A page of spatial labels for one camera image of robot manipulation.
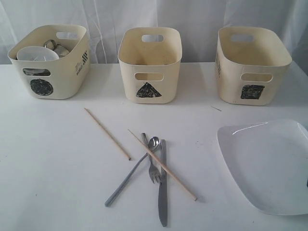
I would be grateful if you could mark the wooden chopstick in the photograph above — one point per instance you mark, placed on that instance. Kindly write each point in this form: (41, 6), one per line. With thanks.
(109, 134)
(168, 171)

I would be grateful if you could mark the white ceramic bowl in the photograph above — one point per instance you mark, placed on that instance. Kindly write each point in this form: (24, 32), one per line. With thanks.
(37, 54)

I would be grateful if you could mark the cream bin with triangle mark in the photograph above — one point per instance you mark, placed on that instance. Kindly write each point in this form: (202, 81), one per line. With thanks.
(149, 59)

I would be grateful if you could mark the white square plate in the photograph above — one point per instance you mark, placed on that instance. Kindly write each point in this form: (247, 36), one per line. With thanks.
(269, 163)

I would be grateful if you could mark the cream bin with circle mark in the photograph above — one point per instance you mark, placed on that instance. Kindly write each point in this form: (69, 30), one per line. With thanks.
(67, 73)

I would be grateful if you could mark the steel table knife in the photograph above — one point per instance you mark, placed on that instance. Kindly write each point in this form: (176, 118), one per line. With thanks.
(162, 194)

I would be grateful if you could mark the steel fork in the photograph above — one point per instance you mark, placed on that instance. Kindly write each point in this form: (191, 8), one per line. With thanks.
(154, 172)

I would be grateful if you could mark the cream bin with square mark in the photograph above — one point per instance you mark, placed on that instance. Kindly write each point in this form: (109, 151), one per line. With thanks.
(251, 63)

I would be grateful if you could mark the steel bowl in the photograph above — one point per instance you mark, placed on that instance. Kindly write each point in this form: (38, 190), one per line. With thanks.
(36, 72)

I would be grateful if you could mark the steel spoon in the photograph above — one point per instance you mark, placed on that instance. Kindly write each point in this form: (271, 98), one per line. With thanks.
(123, 184)

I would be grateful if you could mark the white backdrop curtain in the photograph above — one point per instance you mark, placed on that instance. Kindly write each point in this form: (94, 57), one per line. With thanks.
(198, 22)

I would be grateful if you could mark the steel mug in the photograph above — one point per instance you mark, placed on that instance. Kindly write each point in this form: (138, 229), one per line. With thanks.
(60, 50)

